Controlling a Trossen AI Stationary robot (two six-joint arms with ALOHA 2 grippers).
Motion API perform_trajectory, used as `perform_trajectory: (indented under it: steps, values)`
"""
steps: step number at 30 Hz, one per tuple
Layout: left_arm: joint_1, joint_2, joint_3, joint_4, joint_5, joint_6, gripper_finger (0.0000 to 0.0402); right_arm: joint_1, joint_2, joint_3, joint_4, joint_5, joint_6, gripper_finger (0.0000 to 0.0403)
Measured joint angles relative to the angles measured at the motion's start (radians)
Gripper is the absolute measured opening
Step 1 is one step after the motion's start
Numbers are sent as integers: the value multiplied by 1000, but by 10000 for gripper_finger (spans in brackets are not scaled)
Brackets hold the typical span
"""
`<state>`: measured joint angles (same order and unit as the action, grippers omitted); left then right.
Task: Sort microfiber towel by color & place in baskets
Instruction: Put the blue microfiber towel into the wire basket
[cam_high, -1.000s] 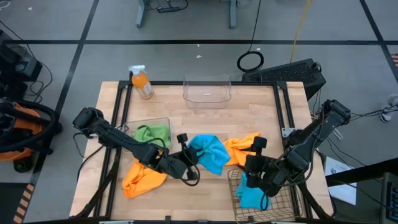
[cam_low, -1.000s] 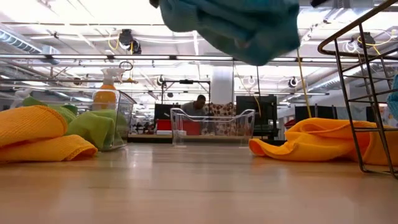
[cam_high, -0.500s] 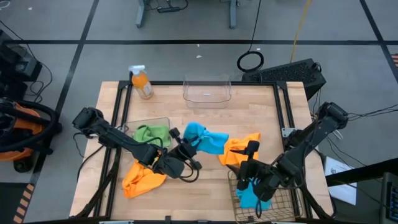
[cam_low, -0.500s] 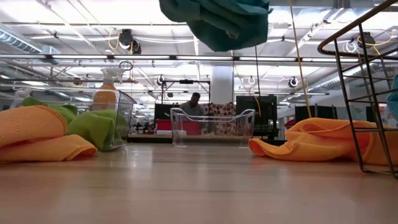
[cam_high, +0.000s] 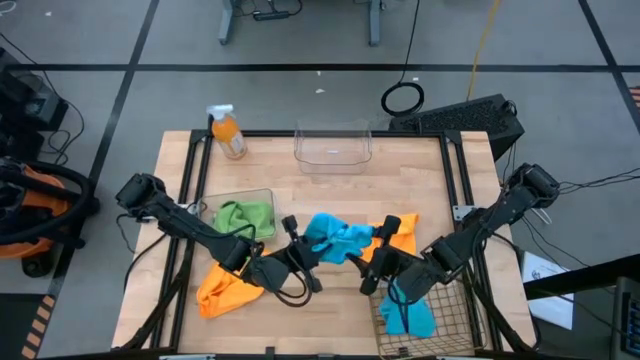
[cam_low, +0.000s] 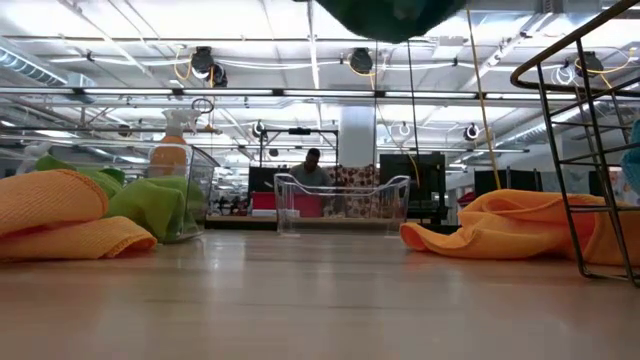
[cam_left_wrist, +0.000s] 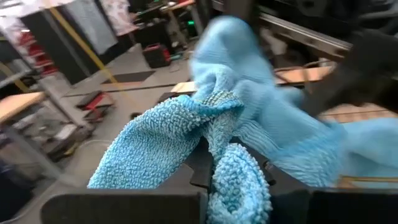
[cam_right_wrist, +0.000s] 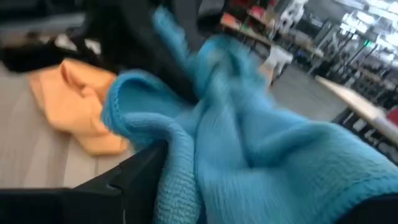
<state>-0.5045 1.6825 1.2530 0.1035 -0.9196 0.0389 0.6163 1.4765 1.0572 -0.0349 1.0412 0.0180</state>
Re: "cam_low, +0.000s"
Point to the orange microfiber towel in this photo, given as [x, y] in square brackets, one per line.
[50, 215]
[510, 225]

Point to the black monitor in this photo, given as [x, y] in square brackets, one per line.
[262, 179]

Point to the red box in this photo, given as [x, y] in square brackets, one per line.
[290, 205]

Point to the small black ceiling reel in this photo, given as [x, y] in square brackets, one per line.
[471, 131]
[258, 129]

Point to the black desk frame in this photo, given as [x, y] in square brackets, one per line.
[300, 131]

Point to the clear plastic bin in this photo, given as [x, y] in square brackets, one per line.
[342, 225]
[207, 190]

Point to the black table frame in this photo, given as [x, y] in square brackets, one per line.
[240, 224]

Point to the orange spray bottle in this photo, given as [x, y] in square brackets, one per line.
[172, 155]

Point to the blue microfiber towel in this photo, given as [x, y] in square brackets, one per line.
[632, 155]
[390, 20]

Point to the black partition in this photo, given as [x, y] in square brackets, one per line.
[505, 182]

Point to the patterned partition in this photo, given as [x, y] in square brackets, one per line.
[357, 192]

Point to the long ceiling light rail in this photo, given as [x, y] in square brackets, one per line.
[320, 93]

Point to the person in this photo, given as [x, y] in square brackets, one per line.
[310, 172]

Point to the white pillar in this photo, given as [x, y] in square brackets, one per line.
[357, 135]

